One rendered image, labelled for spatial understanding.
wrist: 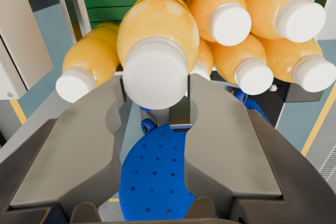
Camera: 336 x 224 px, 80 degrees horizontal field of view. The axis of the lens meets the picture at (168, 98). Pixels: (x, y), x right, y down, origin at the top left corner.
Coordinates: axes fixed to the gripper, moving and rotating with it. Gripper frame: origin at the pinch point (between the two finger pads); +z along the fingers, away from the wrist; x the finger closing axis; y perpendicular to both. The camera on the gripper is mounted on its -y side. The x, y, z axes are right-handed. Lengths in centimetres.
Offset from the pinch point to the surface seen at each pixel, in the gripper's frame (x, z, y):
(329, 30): 37, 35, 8
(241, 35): 8.4, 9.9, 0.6
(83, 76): -9.5, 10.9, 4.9
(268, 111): 71, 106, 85
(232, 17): 7.3, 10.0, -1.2
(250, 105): 52, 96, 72
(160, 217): -1.4, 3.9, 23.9
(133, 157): -6.5, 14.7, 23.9
